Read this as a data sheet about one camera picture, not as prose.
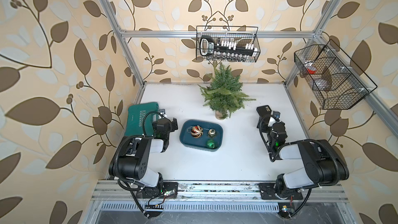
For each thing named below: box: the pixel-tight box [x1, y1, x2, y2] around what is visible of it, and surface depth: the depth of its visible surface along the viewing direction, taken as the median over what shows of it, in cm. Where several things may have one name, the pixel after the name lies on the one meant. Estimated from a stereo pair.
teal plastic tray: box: [179, 119, 224, 152], surface depth 93 cm
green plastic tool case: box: [124, 102, 160, 137], surface depth 99 cm
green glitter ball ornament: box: [206, 138, 216, 149], surface depth 86 cm
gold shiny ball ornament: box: [207, 128, 217, 138], surface depth 92 cm
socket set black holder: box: [199, 35, 260, 57], surface depth 86 cm
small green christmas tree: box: [197, 63, 257, 121], surface depth 80 cm
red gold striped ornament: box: [190, 124, 204, 138], surface depth 91 cm
